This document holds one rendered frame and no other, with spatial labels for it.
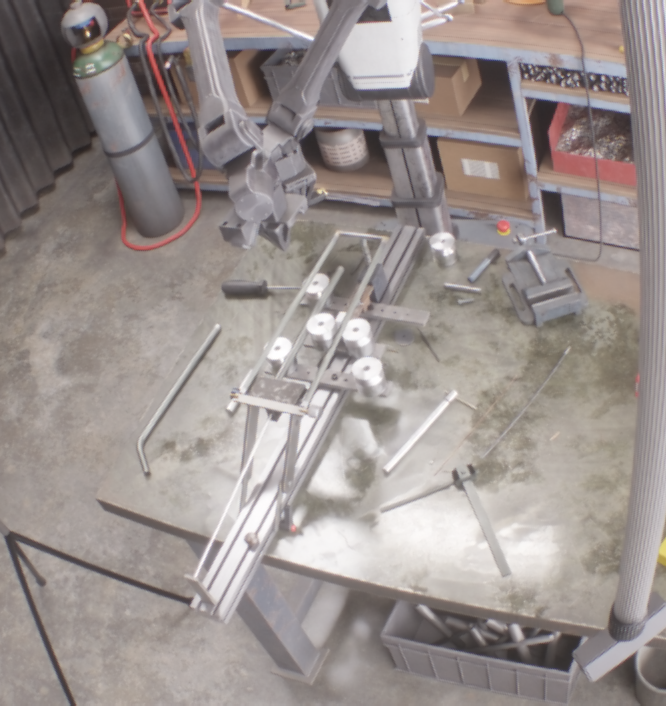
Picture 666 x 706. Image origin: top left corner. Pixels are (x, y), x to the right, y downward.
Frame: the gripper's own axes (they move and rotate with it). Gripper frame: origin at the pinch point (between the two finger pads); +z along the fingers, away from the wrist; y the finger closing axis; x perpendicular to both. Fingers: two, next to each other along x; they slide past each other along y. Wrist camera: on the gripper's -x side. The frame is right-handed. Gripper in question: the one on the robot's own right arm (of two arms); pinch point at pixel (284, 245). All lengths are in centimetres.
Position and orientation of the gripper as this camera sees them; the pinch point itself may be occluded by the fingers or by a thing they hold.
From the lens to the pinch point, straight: 163.6
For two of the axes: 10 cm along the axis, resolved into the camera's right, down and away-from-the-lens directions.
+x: 4.1, -7.5, 5.2
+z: 2.4, 6.4, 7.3
